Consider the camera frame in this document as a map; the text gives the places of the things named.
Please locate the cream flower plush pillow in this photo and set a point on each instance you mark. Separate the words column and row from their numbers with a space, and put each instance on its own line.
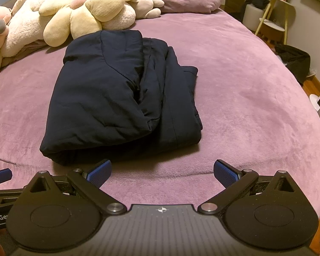
column 85, row 13

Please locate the white plush toy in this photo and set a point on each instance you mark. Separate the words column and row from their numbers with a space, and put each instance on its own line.
column 21, row 29

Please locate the white stool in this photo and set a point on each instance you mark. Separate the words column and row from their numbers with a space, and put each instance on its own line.
column 254, row 17

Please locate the navy blue jacket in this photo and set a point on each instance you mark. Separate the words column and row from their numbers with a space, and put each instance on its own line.
column 109, row 90

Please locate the beige plush toy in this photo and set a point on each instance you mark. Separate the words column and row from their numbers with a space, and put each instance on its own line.
column 148, row 5

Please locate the yellow side table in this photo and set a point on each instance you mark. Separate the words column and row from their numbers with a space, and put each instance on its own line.
column 276, row 24

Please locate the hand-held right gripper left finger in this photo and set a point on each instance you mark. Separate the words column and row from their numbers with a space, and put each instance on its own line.
column 100, row 175

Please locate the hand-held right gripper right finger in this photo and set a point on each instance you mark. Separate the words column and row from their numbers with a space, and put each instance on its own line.
column 225, row 176

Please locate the black basket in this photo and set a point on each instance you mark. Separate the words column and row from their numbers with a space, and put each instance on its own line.
column 294, row 58

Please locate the purple bed blanket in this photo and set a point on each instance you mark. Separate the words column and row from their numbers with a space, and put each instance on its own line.
column 242, row 106

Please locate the black bag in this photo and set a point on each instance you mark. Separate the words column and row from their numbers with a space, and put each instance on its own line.
column 257, row 1

